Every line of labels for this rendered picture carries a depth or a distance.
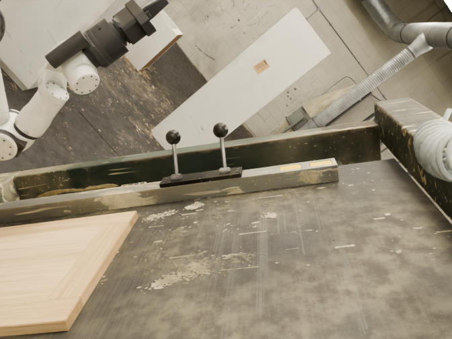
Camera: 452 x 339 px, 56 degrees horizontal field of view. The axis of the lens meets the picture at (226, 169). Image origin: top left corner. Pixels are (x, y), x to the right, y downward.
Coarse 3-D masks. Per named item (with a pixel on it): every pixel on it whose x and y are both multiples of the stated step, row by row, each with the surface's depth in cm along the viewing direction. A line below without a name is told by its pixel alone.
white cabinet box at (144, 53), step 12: (156, 24) 560; (168, 24) 600; (156, 36) 565; (168, 36) 563; (180, 36) 600; (132, 48) 574; (144, 48) 572; (156, 48) 570; (168, 48) 611; (132, 60) 578; (144, 60) 577; (156, 60) 618
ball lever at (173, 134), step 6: (168, 132) 105; (174, 132) 105; (168, 138) 105; (174, 138) 104; (180, 138) 106; (174, 144) 105; (174, 150) 105; (174, 156) 105; (174, 162) 105; (174, 168) 104; (174, 174) 104; (180, 174) 104
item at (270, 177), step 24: (264, 168) 103; (312, 168) 98; (336, 168) 97; (96, 192) 108; (120, 192) 105; (144, 192) 104; (168, 192) 103; (192, 192) 103; (216, 192) 102; (240, 192) 101; (0, 216) 110; (24, 216) 109; (48, 216) 108
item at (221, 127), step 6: (216, 126) 103; (222, 126) 103; (216, 132) 103; (222, 132) 103; (222, 138) 104; (222, 144) 103; (222, 150) 103; (222, 156) 103; (222, 162) 103; (222, 168) 102; (228, 168) 102
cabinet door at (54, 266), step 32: (32, 224) 101; (64, 224) 98; (96, 224) 94; (128, 224) 92; (0, 256) 88; (32, 256) 86; (64, 256) 83; (96, 256) 80; (0, 288) 76; (32, 288) 74; (64, 288) 72; (0, 320) 66; (32, 320) 65; (64, 320) 63
